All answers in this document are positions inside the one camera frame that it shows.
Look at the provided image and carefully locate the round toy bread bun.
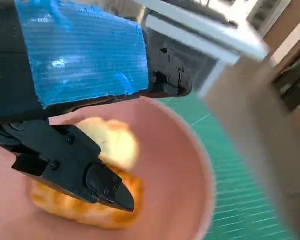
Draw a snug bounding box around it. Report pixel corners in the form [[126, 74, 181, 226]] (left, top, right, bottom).
[[74, 117, 140, 171]]

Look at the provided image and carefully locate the green cutting mat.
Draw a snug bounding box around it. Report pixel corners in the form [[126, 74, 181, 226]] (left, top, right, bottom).
[[156, 89, 297, 240]]

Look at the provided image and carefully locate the large white grille cabinet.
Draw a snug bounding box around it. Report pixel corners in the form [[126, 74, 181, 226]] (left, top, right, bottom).
[[129, 0, 271, 98]]

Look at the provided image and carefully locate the long braided toy bread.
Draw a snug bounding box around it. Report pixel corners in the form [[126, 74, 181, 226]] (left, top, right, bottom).
[[29, 164, 145, 230]]

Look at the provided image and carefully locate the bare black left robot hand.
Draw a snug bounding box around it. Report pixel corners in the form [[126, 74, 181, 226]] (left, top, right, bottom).
[[0, 0, 193, 213]]

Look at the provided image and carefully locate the pink bowl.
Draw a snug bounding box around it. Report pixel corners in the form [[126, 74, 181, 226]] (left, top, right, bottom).
[[0, 96, 217, 240]]

